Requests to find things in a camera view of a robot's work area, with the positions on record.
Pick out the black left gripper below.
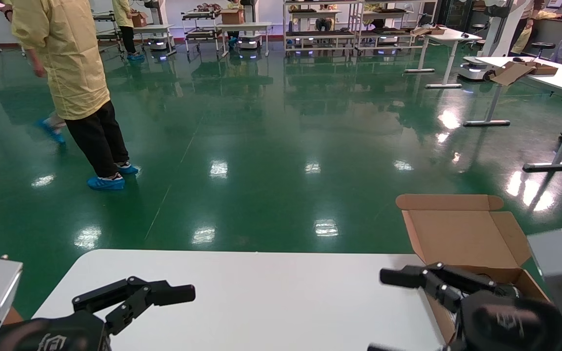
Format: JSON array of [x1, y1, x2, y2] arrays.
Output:
[[0, 276, 197, 351]]

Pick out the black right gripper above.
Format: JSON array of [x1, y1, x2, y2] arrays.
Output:
[[367, 262, 562, 351]]

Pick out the brown cardboard storage box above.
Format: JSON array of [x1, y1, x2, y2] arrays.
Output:
[[396, 194, 553, 345]]

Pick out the open flat cardboard box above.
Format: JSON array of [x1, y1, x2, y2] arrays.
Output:
[[494, 60, 559, 87]]

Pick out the tall person yellow coat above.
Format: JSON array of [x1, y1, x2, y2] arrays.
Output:
[[0, 0, 141, 191]]

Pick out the metal trolley with brown items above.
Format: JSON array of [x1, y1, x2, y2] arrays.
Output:
[[181, 4, 224, 57]]

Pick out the small white table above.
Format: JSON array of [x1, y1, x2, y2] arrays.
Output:
[[135, 24, 177, 57]]

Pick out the metal trolley cart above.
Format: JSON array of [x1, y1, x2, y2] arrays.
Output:
[[93, 12, 124, 59]]

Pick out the white table with thin legs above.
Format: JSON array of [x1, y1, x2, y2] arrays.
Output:
[[216, 22, 272, 58]]

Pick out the person yellow coat black trousers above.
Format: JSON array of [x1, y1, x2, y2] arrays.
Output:
[[112, 0, 146, 61]]

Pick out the white desk with T legs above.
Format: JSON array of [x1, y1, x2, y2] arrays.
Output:
[[404, 28, 483, 89]]

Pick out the metal shelf rack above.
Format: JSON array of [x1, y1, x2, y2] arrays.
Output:
[[283, 0, 362, 55], [359, 0, 439, 52]]

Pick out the black stool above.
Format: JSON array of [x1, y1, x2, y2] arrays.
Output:
[[530, 42, 555, 59]]

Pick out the tall white robot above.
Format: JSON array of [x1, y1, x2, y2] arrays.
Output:
[[458, 0, 531, 81]]

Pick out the person light top black trousers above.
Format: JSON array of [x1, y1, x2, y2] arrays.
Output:
[[516, 0, 549, 42]]

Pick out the seated person yellow coat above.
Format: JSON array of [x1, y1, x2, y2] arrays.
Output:
[[515, 9, 562, 56]]

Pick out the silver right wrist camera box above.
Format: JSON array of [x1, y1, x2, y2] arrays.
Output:
[[527, 229, 562, 320]]

